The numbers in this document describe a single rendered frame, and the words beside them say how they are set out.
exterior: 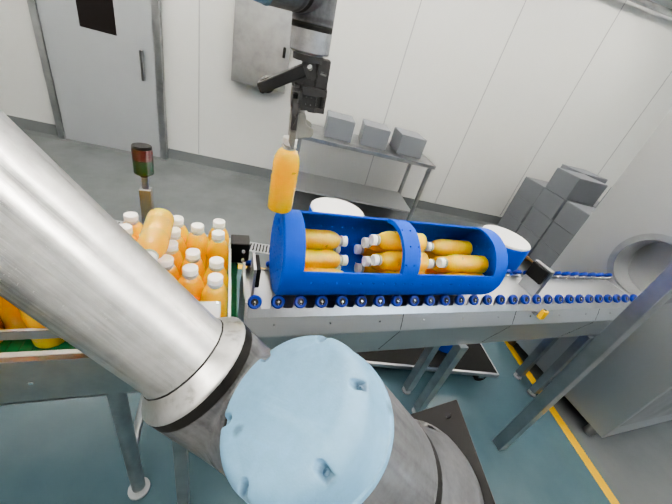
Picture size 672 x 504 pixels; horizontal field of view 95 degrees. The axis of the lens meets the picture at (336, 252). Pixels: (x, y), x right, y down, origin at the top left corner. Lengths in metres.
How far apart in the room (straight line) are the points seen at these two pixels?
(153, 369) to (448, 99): 4.49
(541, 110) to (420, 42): 1.91
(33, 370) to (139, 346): 0.74
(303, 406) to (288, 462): 0.04
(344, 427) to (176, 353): 0.20
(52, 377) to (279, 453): 0.89
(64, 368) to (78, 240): 0.75
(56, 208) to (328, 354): 0.27
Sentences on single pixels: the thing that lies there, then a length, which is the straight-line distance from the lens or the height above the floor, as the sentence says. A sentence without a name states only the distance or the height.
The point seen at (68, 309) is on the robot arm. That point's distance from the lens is 0.36.
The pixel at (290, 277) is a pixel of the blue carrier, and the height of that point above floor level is 1.10.
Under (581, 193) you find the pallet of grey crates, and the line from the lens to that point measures 4.51.
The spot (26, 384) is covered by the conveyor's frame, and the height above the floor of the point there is 0.81.
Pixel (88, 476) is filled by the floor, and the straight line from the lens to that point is 1.88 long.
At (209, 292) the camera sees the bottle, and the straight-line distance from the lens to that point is 0.89.
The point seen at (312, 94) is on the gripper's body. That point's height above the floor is 1.58.
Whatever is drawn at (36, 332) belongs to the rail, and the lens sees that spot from 1.03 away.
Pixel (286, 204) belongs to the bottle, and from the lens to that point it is 0.91.
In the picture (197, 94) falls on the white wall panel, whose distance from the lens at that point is 4.48.
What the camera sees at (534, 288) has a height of 0.97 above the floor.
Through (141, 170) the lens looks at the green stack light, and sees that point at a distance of 1.30.
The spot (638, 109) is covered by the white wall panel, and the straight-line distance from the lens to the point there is 6.19.
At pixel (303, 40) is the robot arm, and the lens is 0.79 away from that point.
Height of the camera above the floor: 1.67
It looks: 32 degrees down
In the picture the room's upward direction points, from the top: 16 degrees clockwise
